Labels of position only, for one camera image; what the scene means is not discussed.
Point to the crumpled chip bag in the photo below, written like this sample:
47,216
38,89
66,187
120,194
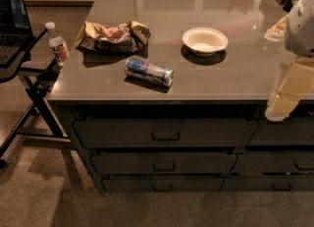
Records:
129,37

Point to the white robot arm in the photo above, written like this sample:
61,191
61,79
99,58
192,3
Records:
299,33

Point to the clear plastic water bottle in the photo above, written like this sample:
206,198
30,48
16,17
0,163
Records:
57,44

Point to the white paper bowl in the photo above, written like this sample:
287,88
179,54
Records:
204,41

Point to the black laptop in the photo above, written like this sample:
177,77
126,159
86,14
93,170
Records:
15,30

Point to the black laptop stand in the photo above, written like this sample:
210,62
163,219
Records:
37,82

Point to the blue silver energy drink can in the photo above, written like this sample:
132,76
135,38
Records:
149,72

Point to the dark drawer cabinet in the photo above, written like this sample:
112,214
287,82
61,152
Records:
165,147

